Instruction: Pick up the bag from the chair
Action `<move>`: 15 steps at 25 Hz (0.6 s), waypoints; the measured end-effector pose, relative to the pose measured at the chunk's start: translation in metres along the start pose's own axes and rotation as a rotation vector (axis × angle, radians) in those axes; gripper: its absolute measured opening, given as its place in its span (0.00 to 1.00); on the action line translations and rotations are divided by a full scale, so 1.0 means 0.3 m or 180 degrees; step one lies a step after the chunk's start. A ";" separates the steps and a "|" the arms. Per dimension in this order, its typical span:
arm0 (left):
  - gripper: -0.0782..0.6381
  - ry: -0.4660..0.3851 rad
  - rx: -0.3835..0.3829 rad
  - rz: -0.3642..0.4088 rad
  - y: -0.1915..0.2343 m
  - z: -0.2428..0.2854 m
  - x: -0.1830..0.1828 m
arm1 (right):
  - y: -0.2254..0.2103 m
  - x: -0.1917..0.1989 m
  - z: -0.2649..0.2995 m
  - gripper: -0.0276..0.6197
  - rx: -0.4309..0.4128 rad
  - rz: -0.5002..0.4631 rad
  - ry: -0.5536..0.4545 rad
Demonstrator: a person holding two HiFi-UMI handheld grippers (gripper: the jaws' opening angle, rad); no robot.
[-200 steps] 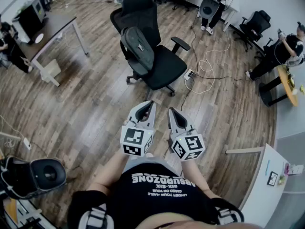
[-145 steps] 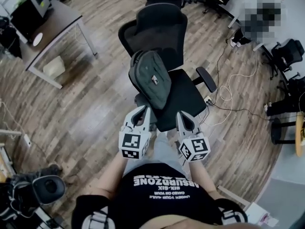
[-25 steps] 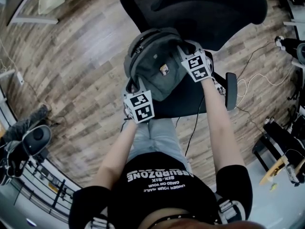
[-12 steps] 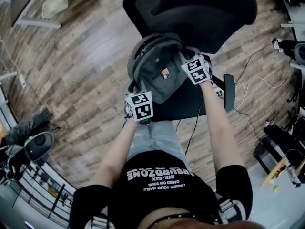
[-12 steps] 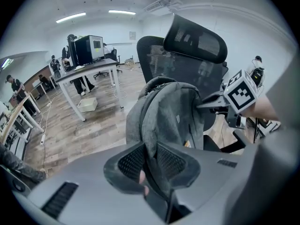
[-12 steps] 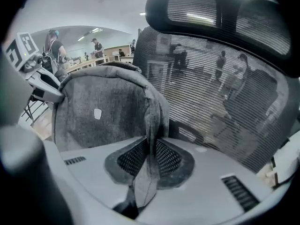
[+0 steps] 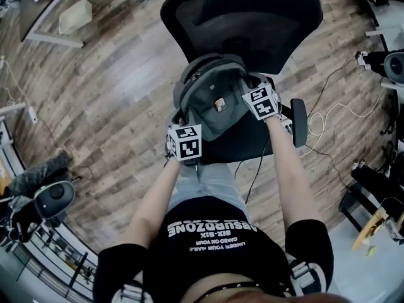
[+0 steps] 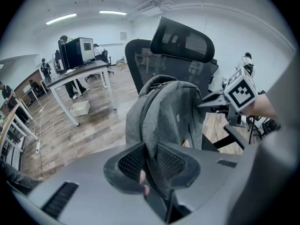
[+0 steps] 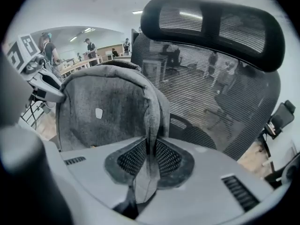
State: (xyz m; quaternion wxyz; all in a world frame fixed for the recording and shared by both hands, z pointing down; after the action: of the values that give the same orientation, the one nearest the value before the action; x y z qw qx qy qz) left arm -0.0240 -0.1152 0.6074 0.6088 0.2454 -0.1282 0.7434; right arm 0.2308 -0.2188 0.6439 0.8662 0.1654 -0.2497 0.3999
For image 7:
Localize white floor cable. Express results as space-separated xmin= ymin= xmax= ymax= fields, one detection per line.
xmin=307 ymin=86 xmax=384 ymax=137

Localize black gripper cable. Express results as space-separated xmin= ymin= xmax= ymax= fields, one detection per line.
xmin=234 ymin=136 xmax=271 ymax=205

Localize cream storage box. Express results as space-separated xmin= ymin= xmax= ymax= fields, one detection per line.
xmin=59 ymin=0 xmax=93 ymax=35

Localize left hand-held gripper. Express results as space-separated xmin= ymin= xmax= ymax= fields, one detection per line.
xmin=165 ymin=117 xmax=203 ymax=167

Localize black mesh office chair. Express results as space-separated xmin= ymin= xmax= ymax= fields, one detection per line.
xmin=160 ymin=0 xmax=324 ymax=165

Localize person's black printed t-shirt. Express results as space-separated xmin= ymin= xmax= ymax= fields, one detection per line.
xmin=94 ymin=197 xmax=335 ymax=303

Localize person's left forearm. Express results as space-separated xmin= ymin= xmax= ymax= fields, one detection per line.
xmin=118 ymin=159 xmax=182 ymax=249

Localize person's light jeans legs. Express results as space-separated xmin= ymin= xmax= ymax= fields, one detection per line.
xmin=167 ymin=161 xmax=250 ymax=220

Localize black wire rack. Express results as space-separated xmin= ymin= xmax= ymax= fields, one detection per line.
xmin=0 ymin=225 xmax=98 ymax=299

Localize grey backpack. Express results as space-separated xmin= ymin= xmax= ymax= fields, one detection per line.
xmin=172 ymin=54 xmax=253 ymax=142

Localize white table frame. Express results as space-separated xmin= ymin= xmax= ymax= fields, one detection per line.
xmin=0 ymin=102 xmax=28 ymax=117

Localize person's right forearm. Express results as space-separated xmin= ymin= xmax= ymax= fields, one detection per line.
xmin=263 ymin=117 xmax=319 ymax=233

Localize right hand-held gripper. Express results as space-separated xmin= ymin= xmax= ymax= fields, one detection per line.
xmin=242 ymin=73 xmax=282 ymax=121

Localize round wooden table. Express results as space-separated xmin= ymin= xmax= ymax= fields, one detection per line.
xmin=339 ymin=187 xmax=404 ymax=252

